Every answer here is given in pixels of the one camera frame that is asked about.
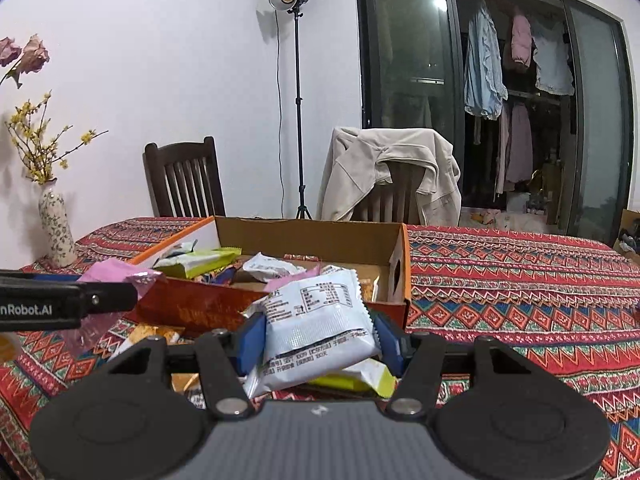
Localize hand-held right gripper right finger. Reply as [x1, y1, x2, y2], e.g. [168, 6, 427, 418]
[372, 312, 536, 421]

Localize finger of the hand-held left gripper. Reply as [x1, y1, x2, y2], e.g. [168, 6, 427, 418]
[0, 270, 82, 286]
[65, 282, 139, 317]

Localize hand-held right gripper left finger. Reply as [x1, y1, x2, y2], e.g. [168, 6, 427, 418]
[102, 312, 268, 421]

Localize light green snack packet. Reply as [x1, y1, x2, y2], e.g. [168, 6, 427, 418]
[155, 247, 243, 279]

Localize orange cardboard box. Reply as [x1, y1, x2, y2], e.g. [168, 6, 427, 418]
[125, 216, 412, 336]

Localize yellow-green long snack packet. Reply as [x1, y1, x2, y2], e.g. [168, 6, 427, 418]
[305, 358, 397, 400]

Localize floral ceramic vase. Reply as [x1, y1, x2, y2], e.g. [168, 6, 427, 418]
[39, 180, 78, 268]

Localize red blue snack packet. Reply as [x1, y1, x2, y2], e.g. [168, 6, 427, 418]
[197, 267, 238, 285]

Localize white purple snack packet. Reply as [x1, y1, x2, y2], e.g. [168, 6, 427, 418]
[242, 252, 308, 283]

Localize silver white snack packet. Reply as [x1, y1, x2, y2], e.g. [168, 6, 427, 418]
[152, 241, 198, 268]

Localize yellow flower branches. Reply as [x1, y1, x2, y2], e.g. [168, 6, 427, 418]
[5, 91, 110, 185]

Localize dark wooden chair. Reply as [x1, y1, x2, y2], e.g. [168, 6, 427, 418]
[143, 136, 227, 218]

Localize brown wooden chair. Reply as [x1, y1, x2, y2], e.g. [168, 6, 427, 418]
[352, 160, 426, 225]

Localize beige jacket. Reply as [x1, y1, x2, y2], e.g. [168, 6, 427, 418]
[316, 127, 462, 227]

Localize pink artificial flowers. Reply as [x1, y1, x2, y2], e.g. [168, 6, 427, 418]
[0, 35, 51, 90]

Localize pale pink hanging clothes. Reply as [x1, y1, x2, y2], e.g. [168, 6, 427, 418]
[495, 102, 535, 193]

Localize studio light on stand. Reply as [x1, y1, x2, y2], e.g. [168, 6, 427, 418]
[268, 0, 313, 221]

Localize brown cardboard box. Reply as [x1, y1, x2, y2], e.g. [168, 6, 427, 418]
[612, 208, 640, 266]

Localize light blue hanging shirt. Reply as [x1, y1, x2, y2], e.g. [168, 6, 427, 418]
[463, 2, 508, 121]

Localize white hanging garment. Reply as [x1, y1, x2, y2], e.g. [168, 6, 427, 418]
[531, 22, 576, 97]

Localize pink hanging garment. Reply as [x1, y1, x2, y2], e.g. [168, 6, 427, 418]
[510, 12, 533, 68]

